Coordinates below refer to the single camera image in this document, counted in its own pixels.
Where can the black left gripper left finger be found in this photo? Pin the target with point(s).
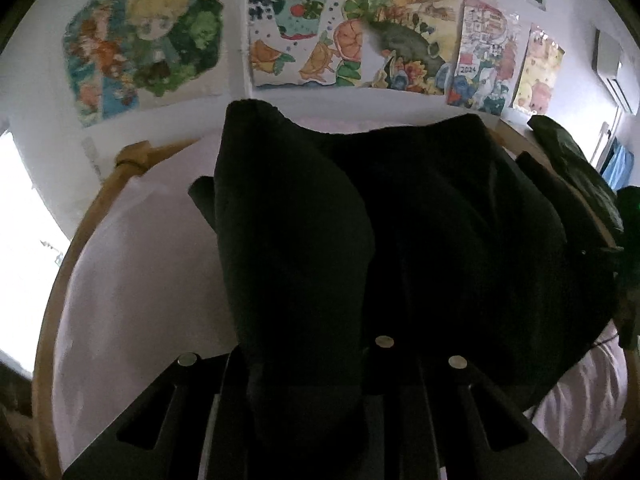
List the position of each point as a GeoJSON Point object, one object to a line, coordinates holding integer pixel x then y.
{"type": "Point", "coordinates": [165, 433]}

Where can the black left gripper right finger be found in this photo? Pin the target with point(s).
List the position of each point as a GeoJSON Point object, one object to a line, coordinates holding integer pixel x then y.
{"type": "Point", "coordinates": [436, 419]}

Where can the large black garment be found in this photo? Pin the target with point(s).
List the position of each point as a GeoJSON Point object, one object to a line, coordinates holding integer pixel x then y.
{"type": "Point", "coordinates": [431, 235]}

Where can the dark green clothes pile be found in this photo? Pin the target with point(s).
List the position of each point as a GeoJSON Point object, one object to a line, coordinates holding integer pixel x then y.
{"type": "Point", "coordinates": [570, 163]}

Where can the pink bed sheet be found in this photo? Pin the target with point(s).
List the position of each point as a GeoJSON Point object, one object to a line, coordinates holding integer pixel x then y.
{"type": "Point", "coordinates": [147, 289]}

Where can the bright window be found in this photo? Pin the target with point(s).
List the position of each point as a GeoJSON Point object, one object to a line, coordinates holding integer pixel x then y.
{"type": "Point", "coordinates": [32, 250]}

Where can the blue curtain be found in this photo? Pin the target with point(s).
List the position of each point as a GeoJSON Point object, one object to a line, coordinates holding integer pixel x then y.
{"type": "Point", "coordinates": [618, 166]}

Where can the yellow pig chick painting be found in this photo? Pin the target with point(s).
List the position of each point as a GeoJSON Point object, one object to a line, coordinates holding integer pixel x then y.
{"type": "Point", "coordinates": [540, 70]}

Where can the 2024 dragon city painting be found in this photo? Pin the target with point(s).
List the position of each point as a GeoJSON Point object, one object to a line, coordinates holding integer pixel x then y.
{"type": "Point", "coordinates": [485, 71]}

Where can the white air conditioner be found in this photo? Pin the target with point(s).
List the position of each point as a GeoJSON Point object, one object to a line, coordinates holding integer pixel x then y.
{"type": "Point", "coordinates": [616, 71]}

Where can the blond child forest painting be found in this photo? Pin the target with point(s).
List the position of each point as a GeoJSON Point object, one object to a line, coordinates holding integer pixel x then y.
{"type": "Point", "coordinates": [125, 55]}

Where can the orange slices drink painting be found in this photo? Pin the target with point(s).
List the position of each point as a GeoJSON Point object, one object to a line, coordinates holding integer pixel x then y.
{"type": "Point", "coordinates": [315, 43]}

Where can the wooden bed frame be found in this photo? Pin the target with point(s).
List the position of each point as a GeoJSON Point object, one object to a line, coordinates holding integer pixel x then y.
{"type": "Point", "coordinates": [589, 399]}

